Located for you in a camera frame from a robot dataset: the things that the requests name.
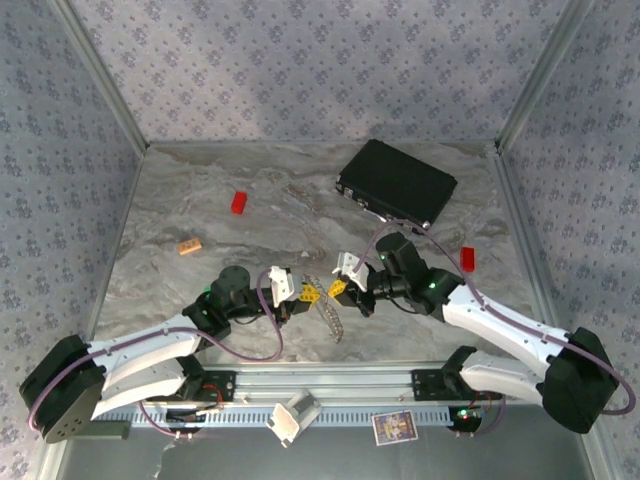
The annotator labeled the black right controller board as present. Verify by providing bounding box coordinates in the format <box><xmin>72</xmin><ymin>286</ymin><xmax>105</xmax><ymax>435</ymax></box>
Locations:
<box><xmin>448</xmin><ymin>405</ymin><xmax>487</xmax><ymax>432</ymax></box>

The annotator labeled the white plastic bracket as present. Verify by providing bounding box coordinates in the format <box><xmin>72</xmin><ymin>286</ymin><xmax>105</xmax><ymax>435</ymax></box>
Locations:
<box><xmin>265</xmin><ymin>389</ymin><xmax>323</xmax><ymax>449</ymax></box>

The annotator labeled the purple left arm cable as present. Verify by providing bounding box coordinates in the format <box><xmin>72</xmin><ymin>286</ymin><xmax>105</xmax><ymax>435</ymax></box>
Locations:
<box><xmin>27</xmin><ymin>269</ymin><xmax>287</xmax><ymax>442</ymax></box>

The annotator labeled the aluminium side rail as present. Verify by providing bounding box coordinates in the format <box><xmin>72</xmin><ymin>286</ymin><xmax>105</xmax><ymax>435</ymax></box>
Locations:
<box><xmin>485</xmin><ymin>147</ymin><xmax>569</xmax><ymax>346</ymax></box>

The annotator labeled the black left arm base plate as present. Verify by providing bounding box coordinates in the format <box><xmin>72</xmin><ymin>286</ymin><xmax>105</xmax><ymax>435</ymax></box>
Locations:
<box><xmin>182</xmin><ymin>369</ymin><xmax>237</xmax><ymax>403</ymax></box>

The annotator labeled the aluminium frame post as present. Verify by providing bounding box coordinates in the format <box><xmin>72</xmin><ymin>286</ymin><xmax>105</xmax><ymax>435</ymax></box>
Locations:
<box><xmin>51</xmin><ymin>0</ymin><xmax>151</xmax><ymax>152</ymax></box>
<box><xmin>493</xmin><ymin>0</ymin><xmax>597</xmax><ymax>155</ymax></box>
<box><xmin>579</xmin><ymin>429</ymin><xmax>624</xmax><ymax>480</ymax></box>
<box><xmin>37</xmin><ymin>443</ymin><xmax>69</xmax><ymax>480</ymax></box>

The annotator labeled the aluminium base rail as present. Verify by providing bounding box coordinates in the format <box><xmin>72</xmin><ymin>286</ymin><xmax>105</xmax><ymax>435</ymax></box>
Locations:
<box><xmin>199</xmin><ymin>363</ymin><xmax>551</xmax><ymax>407</ymax></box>

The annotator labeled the black left controller board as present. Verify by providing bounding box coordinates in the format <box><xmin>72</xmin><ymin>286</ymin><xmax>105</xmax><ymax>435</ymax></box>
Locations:
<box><xmin>164</xmin><ymin>407</ymin><xmax>224</xmax><ymax>434</ymax></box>

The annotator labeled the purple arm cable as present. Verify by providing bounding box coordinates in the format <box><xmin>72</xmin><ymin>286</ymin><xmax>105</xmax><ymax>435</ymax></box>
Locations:
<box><xmin>357</xmin><ymin>219</ymin><xmax>637</xmax><ymax>440</ymax></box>
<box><xmin>27</xmin><ymin>269</ymin><xmax>287</xmax><ymax>442</ymax></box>

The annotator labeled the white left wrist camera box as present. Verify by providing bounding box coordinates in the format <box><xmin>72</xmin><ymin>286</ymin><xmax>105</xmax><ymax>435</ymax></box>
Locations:
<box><xmin>267</xmin><ymin>265</ymin><xmax>297</xmax><ymax>306</ymax></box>

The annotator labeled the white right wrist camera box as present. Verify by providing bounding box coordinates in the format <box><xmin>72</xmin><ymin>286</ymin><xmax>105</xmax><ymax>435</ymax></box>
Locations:
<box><xmin>331</xmin><ymin>251</ymin><xmax>372</xmax><ymax>291</ymax></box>

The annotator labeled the black controller board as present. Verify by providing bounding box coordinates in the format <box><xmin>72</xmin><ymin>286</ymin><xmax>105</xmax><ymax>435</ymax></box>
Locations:
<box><xmin>164</xmin><ymin>407</ymin><xmax>224</xmax><ymax>434</ymax></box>
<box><xmin>448</xmin><ymin>405</ymin><xmax>487</xmax><ymax>432</ymax></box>

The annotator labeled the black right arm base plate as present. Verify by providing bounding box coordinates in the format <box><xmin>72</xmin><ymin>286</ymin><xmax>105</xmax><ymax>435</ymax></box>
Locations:
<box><xmin>410</xmin><ymin>368</ymin><xmax>504</xmax><ymax>402</ymax></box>

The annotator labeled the black hard case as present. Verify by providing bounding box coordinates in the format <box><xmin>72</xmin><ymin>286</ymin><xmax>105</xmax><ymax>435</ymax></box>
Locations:
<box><xmin>335</xmin><ymin>138</ymin><xmax>459</xmax><ymax>232</ymax></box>

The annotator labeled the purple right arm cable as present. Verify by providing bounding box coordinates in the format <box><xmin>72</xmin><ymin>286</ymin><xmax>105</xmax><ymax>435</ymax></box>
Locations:
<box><xmin>357</xmin><ymin>219</ymin><xmax>637</xmax><ymax>440</ymax></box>

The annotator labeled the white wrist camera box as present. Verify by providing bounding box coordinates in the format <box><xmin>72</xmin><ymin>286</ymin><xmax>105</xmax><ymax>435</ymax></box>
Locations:
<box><xmin>331</xmin><ymin>251</ymin><xmax>372</xmax><ymax>291</ymax></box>
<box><xmin>267</xmin><ymin>265</ymin><xmax>297</xmax><ymax>306</ymax></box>

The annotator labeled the slotted grey cable duct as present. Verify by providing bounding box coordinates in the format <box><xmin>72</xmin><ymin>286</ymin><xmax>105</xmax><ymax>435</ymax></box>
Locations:
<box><xmin>124</xmin><ymin>405</ymin><xmax>456</xmax><ymax>429</ymax></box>

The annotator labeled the colourful printed card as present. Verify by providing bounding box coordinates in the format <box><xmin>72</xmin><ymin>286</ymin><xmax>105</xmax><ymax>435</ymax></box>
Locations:
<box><xmin>370</xmin><ymin>409</ymin><xmax>419</xmax><ymax>446</ymax></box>

